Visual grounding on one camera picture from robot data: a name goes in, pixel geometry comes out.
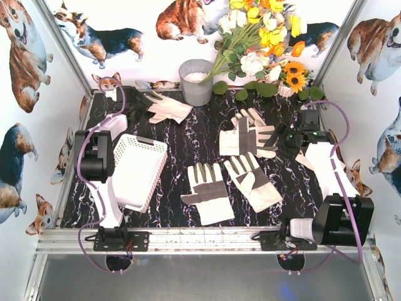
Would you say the cream glove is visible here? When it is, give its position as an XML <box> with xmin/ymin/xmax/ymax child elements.
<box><xmin>146</xmin><ymin>92</ymin><xmax>193</xmax><ymax>124</ymax></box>

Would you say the white glove green trim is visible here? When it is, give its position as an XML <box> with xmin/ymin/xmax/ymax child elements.
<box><xmin>224</xmin><ymin>152</ymin><xmax>283</xmax><ymax>213</ymax></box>

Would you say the white grey work glove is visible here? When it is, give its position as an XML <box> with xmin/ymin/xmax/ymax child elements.
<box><xmin>180</xmin><ymin>162</ymin><xmax>234</xmax><ymax>226</ymax></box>

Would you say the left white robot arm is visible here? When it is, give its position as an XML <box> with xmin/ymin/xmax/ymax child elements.
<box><xmin>74</xmin><ymin>86</ymin><xmax>153</xmax><ymax>229</ymax></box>

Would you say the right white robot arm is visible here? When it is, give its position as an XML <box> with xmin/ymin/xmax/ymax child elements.
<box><xmin>266</xmin><ymin>110</ymin><xmax>374</xmax><ymax>246</ymax></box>

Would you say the white perforated storage basket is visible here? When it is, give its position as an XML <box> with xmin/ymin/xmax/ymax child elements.
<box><xmin>112</xmin><ymin>134</ymin><xmax>167</xmax><ymax>213</ymax></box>

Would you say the small white sunflower pot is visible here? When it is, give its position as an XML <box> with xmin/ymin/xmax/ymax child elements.
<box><xmin>278</xmin><ymin>83</ymin><xmax>295</xmax><ymax>98</ymax></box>

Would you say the grey metal bucket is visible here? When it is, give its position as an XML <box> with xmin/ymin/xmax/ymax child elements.
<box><xmin>179</xmin><ymin>59</ymin><xmax>213</xmax><ymax>107</ymax></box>

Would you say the artificial flower bouquet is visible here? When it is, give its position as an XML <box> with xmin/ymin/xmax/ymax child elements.
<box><xmin>207</xmin><ymin>1</ymin><xmax>337</xmax><ymax>101</ymax></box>

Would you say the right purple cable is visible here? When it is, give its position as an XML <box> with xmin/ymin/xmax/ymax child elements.
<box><xmin>300</xmin><ymin>100</ymin><xmax>367</xmax><ymax>273</ymax></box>

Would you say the purple cable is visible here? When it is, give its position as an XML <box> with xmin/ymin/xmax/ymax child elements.
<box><xmin>75</xmin><ymin>75</ymin><xmax>126</xmax><ymax>273</ymax></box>
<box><xmin>300</xmin><ymin>100</ymin><xmax>367</xmax><ymax>273</ymax></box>

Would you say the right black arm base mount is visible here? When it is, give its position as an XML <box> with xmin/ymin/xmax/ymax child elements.
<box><xmin>251</xmin><ymin>219</ymin><xmax>318</xmax><ymax>251</ymax></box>

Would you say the aluminium front rail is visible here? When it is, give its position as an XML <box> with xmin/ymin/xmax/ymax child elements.
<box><xmin>36</xmin><ymin>227</ymin><xmax>377</xmax><ymax>255</ymax></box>

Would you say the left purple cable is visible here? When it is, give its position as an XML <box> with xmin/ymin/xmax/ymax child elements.
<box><xmin>75</xmin><ymin>75</ymin><xmax>126</xmax><ymax>273</ymax></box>

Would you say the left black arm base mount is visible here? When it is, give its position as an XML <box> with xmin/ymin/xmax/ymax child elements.
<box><xmin>93</xmin><ymin>226</ymin><xmax>150</xmax><ymax>252</ymax></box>

